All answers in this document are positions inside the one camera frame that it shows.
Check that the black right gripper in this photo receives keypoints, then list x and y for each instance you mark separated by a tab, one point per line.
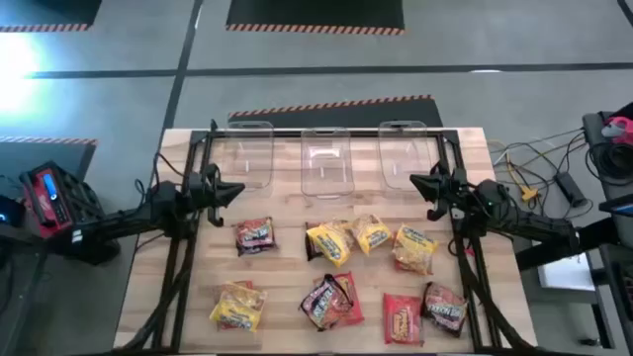
450	190

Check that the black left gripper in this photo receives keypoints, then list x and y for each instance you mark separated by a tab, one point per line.
205	190

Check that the yellow Maruchan noodle packet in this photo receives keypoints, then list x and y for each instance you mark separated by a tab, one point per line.
330	244
414	249
237	311
371	235

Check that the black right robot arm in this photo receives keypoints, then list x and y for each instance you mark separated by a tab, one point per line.
524	222

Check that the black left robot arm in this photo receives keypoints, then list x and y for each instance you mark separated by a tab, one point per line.
163	200

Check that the clear plastic bin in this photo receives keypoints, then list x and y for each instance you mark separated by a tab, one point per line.
327	163
403	148
247	148

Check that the black hazard-striped floor mat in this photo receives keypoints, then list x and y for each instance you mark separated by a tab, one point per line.
49	158
316	12
346	116
69	10

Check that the black power brick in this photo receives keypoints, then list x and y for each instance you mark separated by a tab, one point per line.
571	189

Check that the white board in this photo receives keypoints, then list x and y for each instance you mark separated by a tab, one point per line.
564	274

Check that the red black tool case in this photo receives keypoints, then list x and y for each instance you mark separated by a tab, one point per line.
59	198

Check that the dark side table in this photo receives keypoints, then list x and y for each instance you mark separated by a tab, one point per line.
593	133

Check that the black support beam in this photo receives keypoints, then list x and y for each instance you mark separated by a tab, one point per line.
598	235

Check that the dark screen device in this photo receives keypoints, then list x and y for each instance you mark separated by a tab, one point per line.
618	207

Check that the red pink handheld device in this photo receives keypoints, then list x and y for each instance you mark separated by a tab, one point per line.
620	129

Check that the black device with blue light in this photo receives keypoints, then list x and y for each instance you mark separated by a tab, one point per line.
10	212

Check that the small black floor object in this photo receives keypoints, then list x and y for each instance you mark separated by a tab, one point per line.
589	341

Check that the grey side stand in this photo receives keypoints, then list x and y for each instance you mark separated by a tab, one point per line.
15	277

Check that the black aluminium frame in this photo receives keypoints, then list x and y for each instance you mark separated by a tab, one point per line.
287	133

